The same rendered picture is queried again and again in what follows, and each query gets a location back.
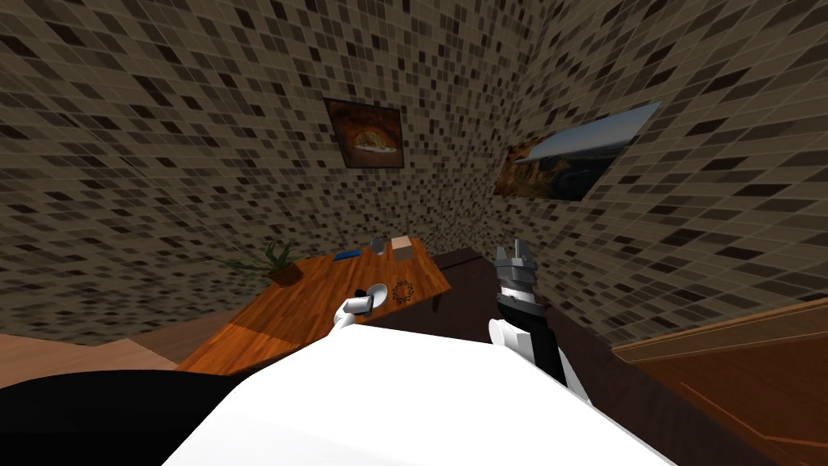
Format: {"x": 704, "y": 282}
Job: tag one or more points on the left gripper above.
{"x": 364, "y": 305}

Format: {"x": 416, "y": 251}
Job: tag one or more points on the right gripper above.
{"x": 515, "y": 266}

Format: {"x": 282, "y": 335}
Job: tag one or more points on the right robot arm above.
{"x": 540, "y": 343}

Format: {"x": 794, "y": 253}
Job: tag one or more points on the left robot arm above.
{"x": 97, "y": 417}

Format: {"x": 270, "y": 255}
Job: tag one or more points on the white round bowl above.
{"x": 380, "y": 293}

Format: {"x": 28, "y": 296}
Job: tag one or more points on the blue flat item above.
{"x": 347, "y": 255}

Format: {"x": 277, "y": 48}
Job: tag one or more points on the grey mug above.
{"x": 378, "y": 246}

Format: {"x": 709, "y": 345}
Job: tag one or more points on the brown wooden table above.
{"x": 304, "y": 310}

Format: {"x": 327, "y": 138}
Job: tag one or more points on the beige and grey box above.
{"x": 402, "y": 248}

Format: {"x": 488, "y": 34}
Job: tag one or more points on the green plant in brown pot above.
{"x": 283, "y": 265}

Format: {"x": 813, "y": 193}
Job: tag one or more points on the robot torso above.
{"x": 401, "y": 401}

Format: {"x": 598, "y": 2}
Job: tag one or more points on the landscape picture with cliffs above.
{"x": 569, "y": 158}

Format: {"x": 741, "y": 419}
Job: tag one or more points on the dark picture with orange cave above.
{"x": 367, "y": 134}

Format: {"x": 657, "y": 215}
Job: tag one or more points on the brown wooden cabinet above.
{"x": 744, "y": 395}

